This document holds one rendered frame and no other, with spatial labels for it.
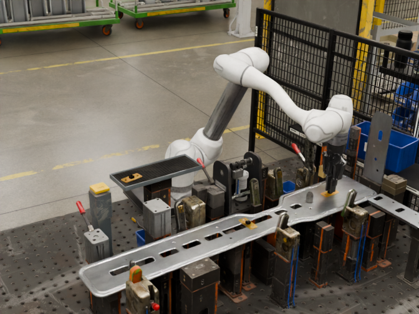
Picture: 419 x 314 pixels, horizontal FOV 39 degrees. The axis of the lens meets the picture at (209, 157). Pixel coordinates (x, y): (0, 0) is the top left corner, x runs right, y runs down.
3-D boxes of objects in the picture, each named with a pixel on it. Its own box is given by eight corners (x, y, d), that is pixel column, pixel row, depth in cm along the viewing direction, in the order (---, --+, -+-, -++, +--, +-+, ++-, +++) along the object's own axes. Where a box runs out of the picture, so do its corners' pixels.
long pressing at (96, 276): (101, 304, 197) (100, 301, 197) (73, 270, 214) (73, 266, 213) (380, 195, 269) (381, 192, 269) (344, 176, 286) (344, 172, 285)
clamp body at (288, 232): (283, 313, 239) (290, 240, 224) (263, 296, 248) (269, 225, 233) (300, 304, 244) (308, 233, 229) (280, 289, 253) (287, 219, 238)
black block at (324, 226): (320, 293, 251) (328, 234, 239) (303, 280, 259) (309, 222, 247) (333, 286, 256) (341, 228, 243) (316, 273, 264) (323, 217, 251)
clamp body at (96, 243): (96, 324, 230) (90, 247, 215) (83, 308, 239) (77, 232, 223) (118, 315, 236) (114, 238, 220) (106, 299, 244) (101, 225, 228)
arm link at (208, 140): (175, 158, 325) (199, 146, 342) (196, 177, 321) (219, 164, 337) (233, 44, 279) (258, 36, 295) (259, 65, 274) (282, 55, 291)
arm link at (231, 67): (243, 65, 265) (259, 58, 275) (211, 51, 273) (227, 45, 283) (237, 91, 271) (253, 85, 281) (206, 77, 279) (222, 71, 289)
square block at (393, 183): (384, 252, 280) (396, 184, 264) (371, 243, 286) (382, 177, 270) (395, 246, 284) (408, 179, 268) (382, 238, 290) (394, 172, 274)
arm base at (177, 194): (148, 189, 315) (148, 180, 313) (180, 178, 329) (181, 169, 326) (169, 204, 303) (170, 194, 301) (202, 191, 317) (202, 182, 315)
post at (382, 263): (382, 268, 268) (393, 213, 255) (363, 256, 276) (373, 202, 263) (391, 263, 271) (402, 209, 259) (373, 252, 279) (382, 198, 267)
